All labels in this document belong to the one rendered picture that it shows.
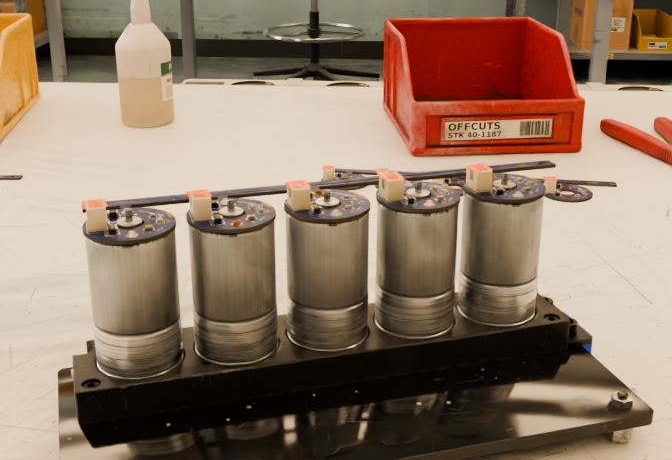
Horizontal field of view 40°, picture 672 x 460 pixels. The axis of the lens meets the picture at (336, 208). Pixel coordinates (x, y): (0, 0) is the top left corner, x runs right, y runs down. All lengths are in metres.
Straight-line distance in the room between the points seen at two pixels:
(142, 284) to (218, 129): 0.34
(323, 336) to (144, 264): 0.06
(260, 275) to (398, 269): 0.04
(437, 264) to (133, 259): 0.09
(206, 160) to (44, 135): 0.12
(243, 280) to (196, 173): 0.25
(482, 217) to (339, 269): 0.05
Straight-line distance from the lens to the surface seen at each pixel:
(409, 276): 0.27
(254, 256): 0.25
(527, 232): 0.28
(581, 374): 0.29
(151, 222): 0.26
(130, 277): 0.25
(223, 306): 0.26
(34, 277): 0.39
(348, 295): 0.27
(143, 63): 0.58
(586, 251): 0.41
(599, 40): 2.65
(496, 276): 0.28
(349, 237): 0.26
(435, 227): 0.27
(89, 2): 4.91
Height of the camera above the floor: 0.90
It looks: 20 degrees down
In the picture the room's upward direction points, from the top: straight up
